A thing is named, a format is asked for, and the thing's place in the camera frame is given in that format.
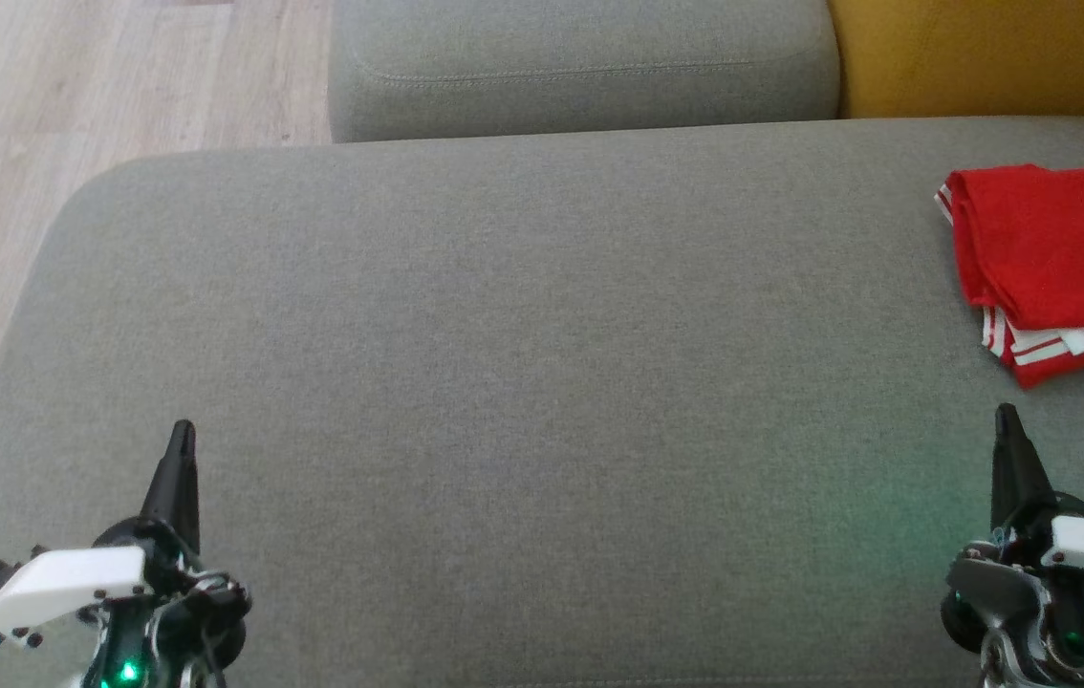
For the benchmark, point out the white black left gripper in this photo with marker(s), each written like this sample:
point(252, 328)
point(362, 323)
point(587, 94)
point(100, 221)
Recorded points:
point(74, 583)

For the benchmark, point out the red shirt white sleeves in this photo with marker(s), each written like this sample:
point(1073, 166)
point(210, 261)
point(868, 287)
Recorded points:
point(1049, 239)

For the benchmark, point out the grey sofa seat cushion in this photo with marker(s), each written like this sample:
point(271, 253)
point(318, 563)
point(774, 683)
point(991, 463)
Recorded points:
point(542, 382)

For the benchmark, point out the yellow sofa cushion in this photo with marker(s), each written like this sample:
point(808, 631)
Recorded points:
point(991, 53)

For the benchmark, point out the grey sofa back cushion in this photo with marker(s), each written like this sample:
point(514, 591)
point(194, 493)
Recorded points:
point(580, 57)

